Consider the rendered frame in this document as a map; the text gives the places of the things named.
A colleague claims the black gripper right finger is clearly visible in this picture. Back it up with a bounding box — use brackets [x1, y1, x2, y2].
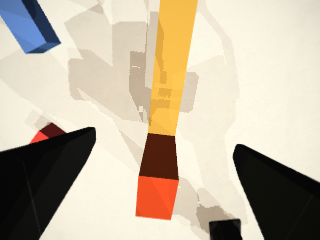
[232, 144, 320, 240]

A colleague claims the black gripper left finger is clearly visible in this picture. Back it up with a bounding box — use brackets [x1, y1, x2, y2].
[0, 127, 96, 240]

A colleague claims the blue rectangular bar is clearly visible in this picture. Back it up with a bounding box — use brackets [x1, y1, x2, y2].
[0, 0, 62, 54]

